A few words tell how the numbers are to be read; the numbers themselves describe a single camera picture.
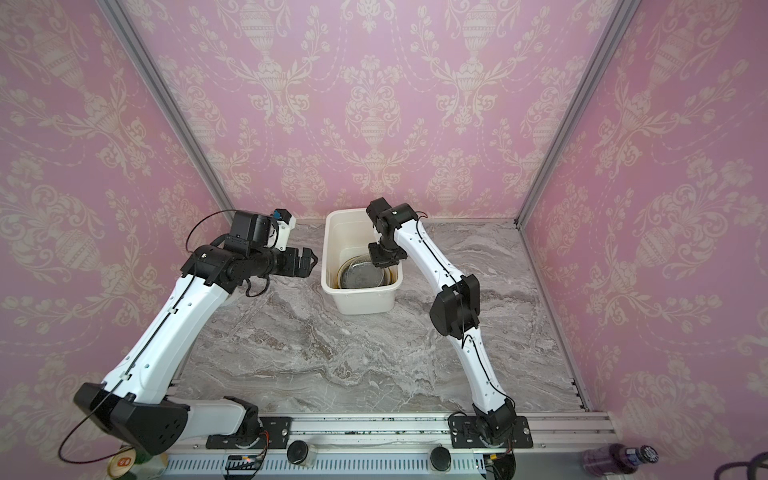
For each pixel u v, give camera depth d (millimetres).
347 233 997
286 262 645
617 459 640
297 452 632
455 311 584
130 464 614
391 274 970
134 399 384
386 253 782
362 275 975
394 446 735
